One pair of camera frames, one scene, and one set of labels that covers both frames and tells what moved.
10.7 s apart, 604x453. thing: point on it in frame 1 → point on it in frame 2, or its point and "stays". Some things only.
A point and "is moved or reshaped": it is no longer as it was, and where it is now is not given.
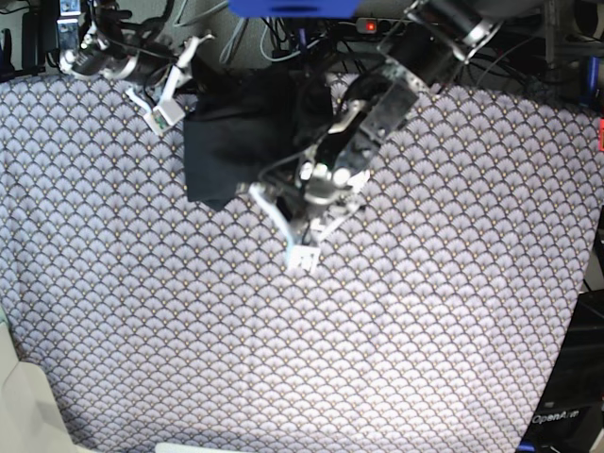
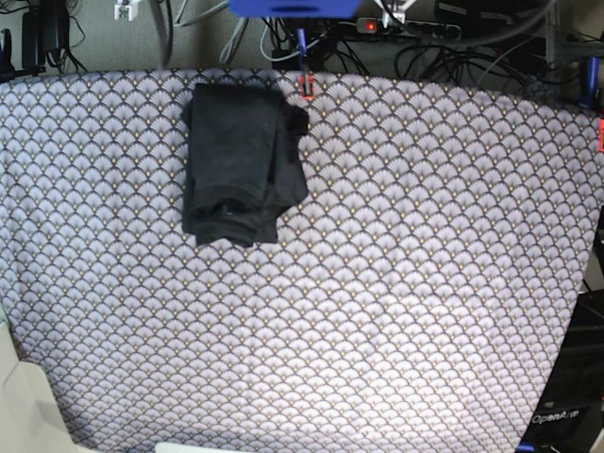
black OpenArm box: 569,417 stays
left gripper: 166,111 → 132,8
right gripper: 310,205 → 393,8
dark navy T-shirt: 243,122 is moved or reshaped
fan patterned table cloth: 432,321 stays
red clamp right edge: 601,135 stays
